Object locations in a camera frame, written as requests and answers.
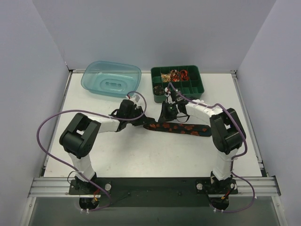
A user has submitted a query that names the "black orange floral necktie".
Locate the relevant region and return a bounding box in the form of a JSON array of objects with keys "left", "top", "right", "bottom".
[{"left": 143, "top": 122, "right": 212, "bottom": 137}]

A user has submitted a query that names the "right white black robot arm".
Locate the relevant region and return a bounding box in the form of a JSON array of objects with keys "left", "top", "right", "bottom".
[{"left": 159, "top": 87, "right": 247, "bottom": 192}]

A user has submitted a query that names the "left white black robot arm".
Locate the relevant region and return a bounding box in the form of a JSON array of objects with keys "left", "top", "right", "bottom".
[{"left": 59, "top": 95, "right": 147, "bottom": 187}]

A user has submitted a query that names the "dark rolled tie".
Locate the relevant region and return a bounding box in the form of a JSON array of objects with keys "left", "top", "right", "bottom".
[{"left": 153, "top": 85, "right": 163, "bottom": 96}]

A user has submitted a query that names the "beige patterned rolled tie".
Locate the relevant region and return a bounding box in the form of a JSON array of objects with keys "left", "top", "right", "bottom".
[{"left": 161, "top": 73, "right": 171, "bottom": 83}]

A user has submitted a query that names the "teal transparent plastic tub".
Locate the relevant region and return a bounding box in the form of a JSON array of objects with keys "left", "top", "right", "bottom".
[{"left": 81, "top": 61, "right": 142, "bottom": 98}]

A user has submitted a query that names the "green compartment organizer tray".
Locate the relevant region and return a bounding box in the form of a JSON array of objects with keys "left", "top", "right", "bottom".
[{"left": 150, "top": 65, "right": 205, "bottom": 103}]

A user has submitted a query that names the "red black rolled tie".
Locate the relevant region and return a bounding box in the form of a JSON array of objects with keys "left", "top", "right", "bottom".
[{"left": 170, "top": 69, "right": 180, "bottom": 82}]

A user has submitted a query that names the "orange red rolled tie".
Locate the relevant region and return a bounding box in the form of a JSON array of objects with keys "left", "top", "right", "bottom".
[{"left": 180, "top": 69, "right": 190, "bottom": 81}]

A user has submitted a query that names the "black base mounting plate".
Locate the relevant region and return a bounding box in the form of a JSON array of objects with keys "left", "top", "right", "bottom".
[{"left": 74, "top": 178, "right": 231, "bottom": 210}]

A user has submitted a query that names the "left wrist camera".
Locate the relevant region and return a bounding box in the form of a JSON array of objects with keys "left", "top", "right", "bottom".
[{"left": 127, "top": 94, "right": 140, "bottom": 105}]

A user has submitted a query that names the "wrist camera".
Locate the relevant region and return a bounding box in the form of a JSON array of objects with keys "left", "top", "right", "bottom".
[
  {"left": 164, "top": 87, "right": 183, "bottom": 104},
  {"left": 127, "top": 94, "right": 140, "bottom": 105}
]

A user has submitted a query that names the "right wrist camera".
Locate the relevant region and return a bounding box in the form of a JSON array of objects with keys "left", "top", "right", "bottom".
[{"left": 164, "top": 87, "right": 183, "bottom": 104}]

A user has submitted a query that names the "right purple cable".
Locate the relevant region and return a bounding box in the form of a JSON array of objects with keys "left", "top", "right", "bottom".
[{"left": 168, "top": 82, "right": 256, "bottom": 214}]

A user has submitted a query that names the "purple cable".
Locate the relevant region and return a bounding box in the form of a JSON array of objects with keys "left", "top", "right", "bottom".
[
  {"left": 37, "top": 91, "right": 148, "bottom": 211},
  {"left": 168, "top": 82, "right": 256, "bottom": 214}
]

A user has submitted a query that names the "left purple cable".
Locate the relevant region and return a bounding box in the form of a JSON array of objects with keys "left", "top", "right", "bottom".
[{"left": 37, "top": 91, "right": 148, "bottom": 211}]

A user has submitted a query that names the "aluminium extrusion rail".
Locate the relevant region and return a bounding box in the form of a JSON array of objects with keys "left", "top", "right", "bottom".
[{"left": 28, "top": 177, "right": 281, "bottom": 198}]

